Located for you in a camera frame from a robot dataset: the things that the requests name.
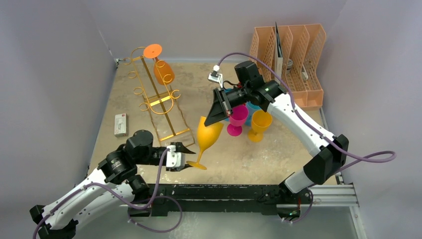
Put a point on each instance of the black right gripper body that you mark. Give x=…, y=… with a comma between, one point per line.
x=223, y=102

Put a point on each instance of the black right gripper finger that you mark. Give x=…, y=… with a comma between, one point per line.
x=218, y=100
x=216, y=114

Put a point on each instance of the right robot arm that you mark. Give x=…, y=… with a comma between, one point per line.
x=327, y=150

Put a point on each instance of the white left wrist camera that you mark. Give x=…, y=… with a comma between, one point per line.
x=173, y=158

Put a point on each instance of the yellow wine glass back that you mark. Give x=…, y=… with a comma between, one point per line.
x=206, y=137

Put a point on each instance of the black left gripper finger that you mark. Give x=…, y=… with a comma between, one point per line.
x=182, y=149
x=183, y=167

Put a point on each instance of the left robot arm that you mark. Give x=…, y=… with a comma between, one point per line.
x=128, y=175

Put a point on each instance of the yellow wine glass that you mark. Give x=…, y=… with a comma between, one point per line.
x=206, y=137
x=260, y=122

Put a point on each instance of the white stapler box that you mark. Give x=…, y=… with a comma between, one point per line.
x=120, y=125

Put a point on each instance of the dark folder in organizer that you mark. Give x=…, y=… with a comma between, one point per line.
x=278, y=55

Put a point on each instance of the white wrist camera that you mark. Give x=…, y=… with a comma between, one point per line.
x=173, y=158
x=215, y=76

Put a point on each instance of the gold wire wine glass rack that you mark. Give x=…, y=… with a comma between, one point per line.
x=160, y=101

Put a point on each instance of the light blue wine glass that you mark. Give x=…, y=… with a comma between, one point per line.
x=251, y=109

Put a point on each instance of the orange wine glass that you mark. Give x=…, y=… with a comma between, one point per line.
x=162, y=70

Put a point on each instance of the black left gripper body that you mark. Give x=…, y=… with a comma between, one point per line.
x=179, y=145

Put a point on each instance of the magenta wine glass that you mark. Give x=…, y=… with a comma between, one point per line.
x=237, y=120

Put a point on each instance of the peach plastic file organizer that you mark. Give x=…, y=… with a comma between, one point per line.
x=302, y=46

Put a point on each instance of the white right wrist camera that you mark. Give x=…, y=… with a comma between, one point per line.
x=215, y=76

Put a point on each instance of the aluminium frame rail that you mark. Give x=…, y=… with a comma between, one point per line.
x=329, y=198

